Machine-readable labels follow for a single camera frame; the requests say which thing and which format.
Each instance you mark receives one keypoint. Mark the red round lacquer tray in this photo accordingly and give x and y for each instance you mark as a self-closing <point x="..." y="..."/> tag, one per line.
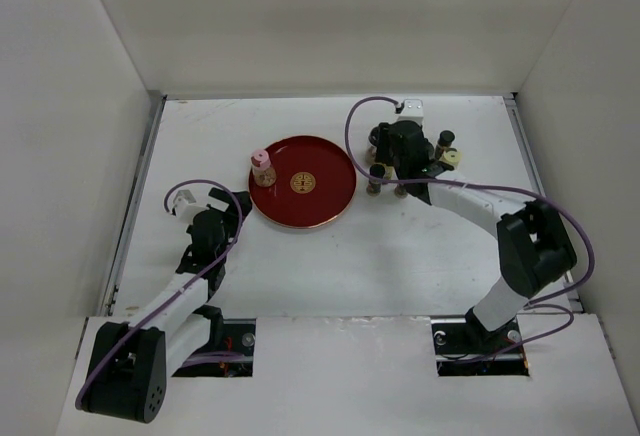
<point x="315" y="183"/>

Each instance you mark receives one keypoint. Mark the small black-cap spice bottle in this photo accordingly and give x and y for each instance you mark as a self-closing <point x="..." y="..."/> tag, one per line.
<point x="376" y="176"/>

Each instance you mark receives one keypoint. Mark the yellow-lid white shaker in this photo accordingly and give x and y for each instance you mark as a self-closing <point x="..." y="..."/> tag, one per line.
<point x="451" y="157"/>

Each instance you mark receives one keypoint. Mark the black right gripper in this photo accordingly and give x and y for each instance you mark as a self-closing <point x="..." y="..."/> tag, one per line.
<point x="384" y="144"/>

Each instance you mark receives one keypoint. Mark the round-top black lid glass jar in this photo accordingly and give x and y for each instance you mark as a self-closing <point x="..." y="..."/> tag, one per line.
<point x="373" y="137"/>

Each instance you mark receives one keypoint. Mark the black-cap spice jar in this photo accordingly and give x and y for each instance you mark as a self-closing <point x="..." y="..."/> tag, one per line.
<point x="444" y="142"/>

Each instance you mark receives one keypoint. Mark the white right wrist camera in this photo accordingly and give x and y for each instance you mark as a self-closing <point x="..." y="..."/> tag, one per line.
<point x="410" y="110"/>

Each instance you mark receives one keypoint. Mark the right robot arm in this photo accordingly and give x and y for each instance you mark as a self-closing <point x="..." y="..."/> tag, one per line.
<point x="534" y="248"/>

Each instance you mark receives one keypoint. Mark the small dark-label spice bottle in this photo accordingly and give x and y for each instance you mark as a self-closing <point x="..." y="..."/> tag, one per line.
<point x="400" y="191"/>

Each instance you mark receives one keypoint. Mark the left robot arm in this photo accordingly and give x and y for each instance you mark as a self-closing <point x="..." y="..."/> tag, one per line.
<point x="179" y="332"/>

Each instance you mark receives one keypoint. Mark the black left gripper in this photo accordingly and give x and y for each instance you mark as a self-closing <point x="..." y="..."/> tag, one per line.
<point x="220" y="197"/>

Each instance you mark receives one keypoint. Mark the pink-lid glass shaker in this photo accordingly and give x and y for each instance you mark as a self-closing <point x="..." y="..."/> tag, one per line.
<point x="263" y="172"/>

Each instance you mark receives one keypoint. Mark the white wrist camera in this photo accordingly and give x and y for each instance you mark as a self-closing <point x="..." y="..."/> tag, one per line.
<point x="184" y="205"/>
<point x="410" y="110"/>

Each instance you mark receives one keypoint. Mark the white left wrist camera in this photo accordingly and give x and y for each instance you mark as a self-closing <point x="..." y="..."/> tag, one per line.
<point x="184" y="205"/>

